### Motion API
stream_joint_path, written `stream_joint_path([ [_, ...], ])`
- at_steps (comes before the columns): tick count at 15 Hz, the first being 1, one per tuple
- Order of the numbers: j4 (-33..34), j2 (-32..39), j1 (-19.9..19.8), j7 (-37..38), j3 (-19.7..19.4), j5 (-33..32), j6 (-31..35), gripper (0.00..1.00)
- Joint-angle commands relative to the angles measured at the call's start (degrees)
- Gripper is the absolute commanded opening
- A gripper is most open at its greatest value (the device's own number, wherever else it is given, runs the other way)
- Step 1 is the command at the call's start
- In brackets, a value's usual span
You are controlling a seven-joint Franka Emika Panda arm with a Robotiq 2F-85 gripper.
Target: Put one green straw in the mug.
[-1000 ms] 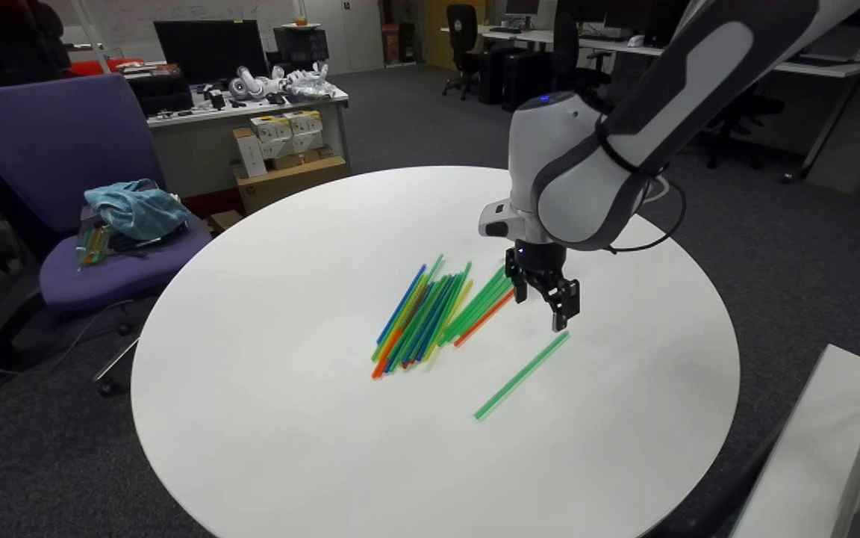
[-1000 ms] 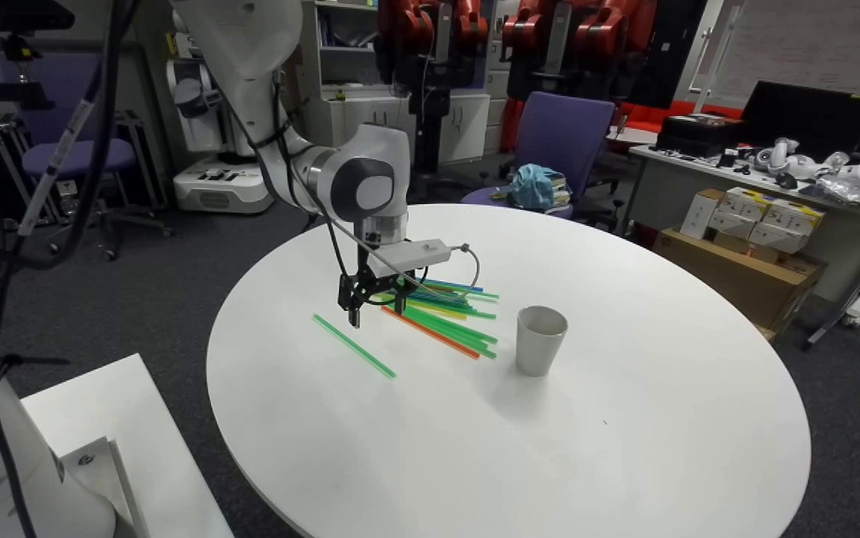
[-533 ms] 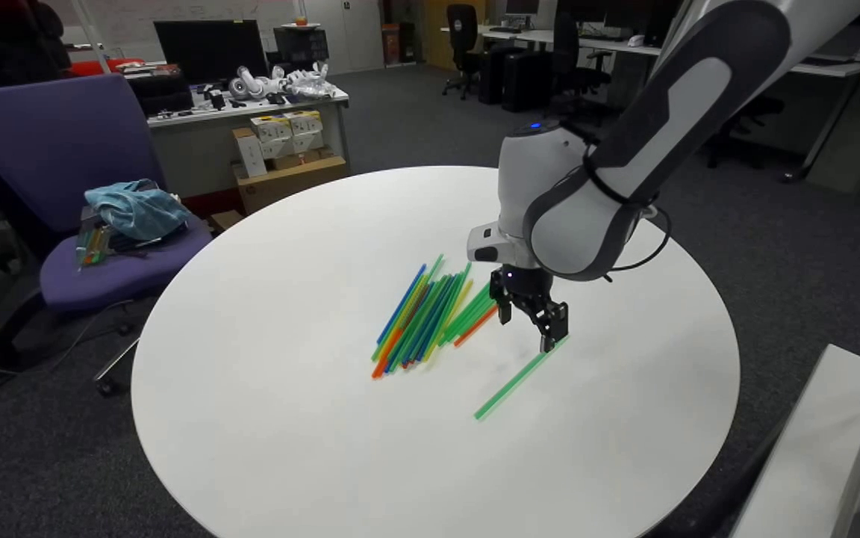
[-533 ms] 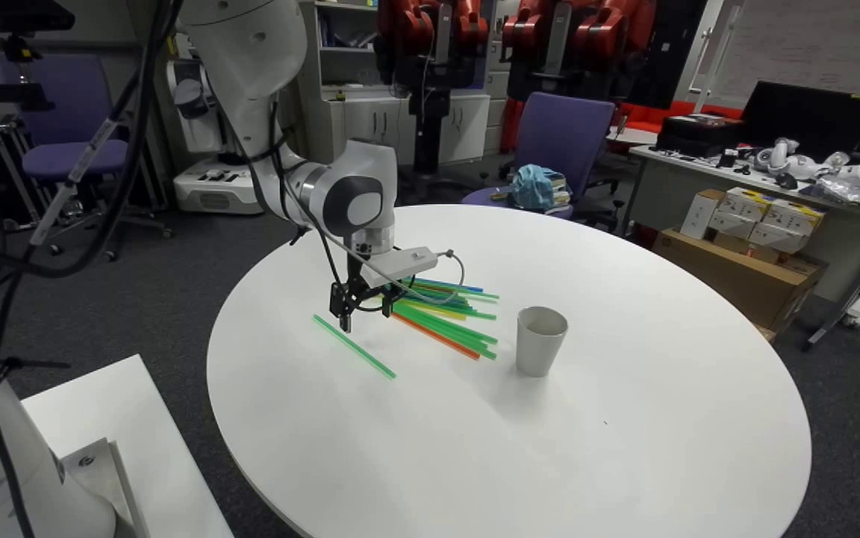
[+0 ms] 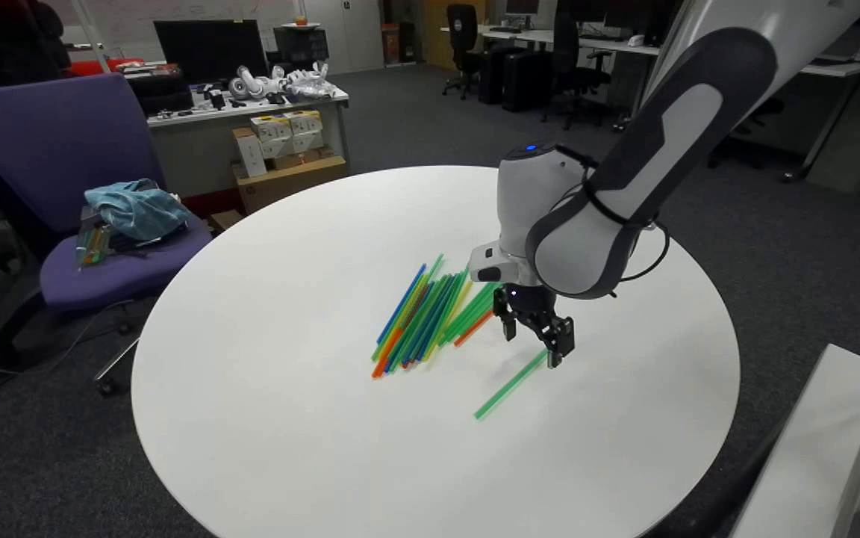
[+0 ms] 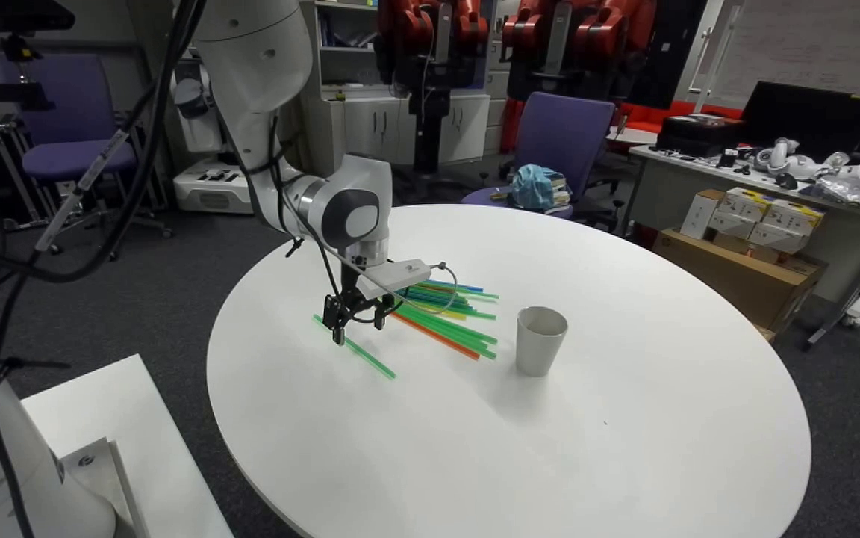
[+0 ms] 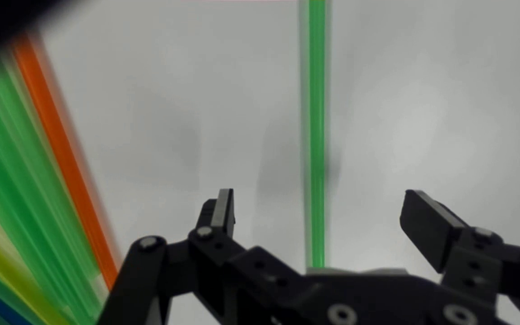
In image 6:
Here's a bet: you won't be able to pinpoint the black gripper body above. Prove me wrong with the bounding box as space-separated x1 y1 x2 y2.
332 259 384 313

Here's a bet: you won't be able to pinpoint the long green straw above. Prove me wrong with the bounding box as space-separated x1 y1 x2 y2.
309 313 400 383

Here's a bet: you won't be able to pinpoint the long orange straw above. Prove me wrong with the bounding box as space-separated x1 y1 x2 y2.
387 313 482 364

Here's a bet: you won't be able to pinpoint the teal straw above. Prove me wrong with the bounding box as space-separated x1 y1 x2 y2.
402 292 499 324

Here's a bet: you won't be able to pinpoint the white mug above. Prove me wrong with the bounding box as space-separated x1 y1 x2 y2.
514 306 571 380

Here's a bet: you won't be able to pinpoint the white storage cabinet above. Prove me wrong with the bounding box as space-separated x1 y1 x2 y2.
297 82 514 173

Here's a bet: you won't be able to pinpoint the white floor device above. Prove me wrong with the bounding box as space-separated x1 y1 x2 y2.
169 155 254 218

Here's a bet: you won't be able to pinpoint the blue crumpled cloth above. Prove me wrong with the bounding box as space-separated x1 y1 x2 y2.
505 161 572 215

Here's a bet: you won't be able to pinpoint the white side table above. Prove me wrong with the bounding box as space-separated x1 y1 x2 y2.
17 351 236 538

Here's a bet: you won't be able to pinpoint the purple office chair with cloth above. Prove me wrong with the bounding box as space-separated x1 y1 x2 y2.
459 91 618 221

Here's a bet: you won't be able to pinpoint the red robot arms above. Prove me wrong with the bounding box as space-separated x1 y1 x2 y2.
376 0 662 105

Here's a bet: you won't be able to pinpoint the empty purple office chair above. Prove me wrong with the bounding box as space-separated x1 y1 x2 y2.
0 50 148 218

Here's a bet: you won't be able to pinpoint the brown cardboard box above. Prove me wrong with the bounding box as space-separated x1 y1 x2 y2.
650 228 826 337

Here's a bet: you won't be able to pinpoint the black equipment box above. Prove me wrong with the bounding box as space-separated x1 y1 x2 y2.
654 113 751 158

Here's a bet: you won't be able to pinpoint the white printed boxes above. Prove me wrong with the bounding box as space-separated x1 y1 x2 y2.
681 186 826 258

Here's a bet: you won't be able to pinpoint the grey office desk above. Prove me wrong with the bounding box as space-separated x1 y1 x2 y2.
627 144 860 348

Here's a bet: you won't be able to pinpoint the black computer monitor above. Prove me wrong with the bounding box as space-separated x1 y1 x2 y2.
739 77 860 158

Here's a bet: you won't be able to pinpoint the clear plastic bags heap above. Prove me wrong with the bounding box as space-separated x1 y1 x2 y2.
744 134 860 215

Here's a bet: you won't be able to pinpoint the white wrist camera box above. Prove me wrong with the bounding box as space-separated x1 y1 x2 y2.
351 255 433 298

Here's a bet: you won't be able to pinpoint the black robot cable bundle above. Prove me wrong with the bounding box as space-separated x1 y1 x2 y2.
0 0 209 538

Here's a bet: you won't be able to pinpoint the grey metal mount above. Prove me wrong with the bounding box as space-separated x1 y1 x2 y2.
52 436 152 538

